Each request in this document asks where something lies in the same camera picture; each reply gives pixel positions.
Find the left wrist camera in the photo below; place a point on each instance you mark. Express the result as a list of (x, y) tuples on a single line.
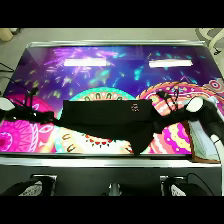
[(30, 98)]

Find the brown garment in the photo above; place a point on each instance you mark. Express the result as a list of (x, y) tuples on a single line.
[(203, 159)]

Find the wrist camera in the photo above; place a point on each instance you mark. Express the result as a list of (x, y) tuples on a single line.
[(170, 96), (30, 98)]

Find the black shirt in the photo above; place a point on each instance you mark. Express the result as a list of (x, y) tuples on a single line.
[(100, 116)]

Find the pale blue garment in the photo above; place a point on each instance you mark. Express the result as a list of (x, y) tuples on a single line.
[(201, 140)]

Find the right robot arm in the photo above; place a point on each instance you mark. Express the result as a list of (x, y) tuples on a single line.
[(195, 106)]

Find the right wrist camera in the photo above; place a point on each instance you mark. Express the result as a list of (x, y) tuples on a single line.
[(170, 96)]

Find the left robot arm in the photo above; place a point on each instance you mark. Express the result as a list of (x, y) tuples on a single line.
[(5, 104)]

